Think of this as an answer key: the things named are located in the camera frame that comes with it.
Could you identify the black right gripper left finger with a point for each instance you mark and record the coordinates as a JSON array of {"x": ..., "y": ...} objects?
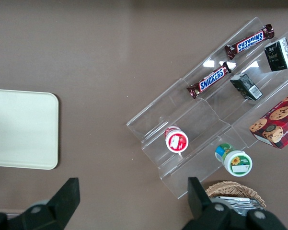
[{"x": 57, "y": 210}]

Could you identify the small black box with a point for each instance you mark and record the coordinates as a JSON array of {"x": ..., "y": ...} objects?
[{"x": 246, "y": 86}]

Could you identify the aluminium foil container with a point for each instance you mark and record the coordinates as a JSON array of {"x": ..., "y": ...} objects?
[{"x": 239, "y": 203}]

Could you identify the Snickers chocolate bar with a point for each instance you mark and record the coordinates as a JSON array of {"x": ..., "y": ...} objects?
[
  {"x": 209, "y": 80},
  {"x": 250, "y": 41}
]

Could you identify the green lidded yoghurt cup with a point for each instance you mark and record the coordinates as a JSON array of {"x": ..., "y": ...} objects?
[{"x": 237, "y": 163}]

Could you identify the beige plastic tray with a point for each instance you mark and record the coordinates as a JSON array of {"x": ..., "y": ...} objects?
[{"x": 21, "y": 129}]

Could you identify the clear acrylic stepped stand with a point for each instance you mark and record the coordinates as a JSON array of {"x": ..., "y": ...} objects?
[{"x": 206, "y": 115}]

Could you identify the black box with white side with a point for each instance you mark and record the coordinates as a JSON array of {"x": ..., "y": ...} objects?
[{"x": 278, "y": 56}]

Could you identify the light wicker basket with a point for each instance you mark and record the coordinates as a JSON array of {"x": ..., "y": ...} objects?
[{"x": 232, "y": 188}]

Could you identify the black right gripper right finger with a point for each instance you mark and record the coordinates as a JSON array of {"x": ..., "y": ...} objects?
[{"x": 206, "y": 213}]

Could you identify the red tartan cookie box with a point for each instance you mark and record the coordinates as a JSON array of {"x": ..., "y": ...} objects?
[{"x": 278, "y": 124}]

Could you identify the red lidded yoghurt cup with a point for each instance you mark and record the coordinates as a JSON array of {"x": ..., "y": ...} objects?
[{"x": 176, "y": 143}]

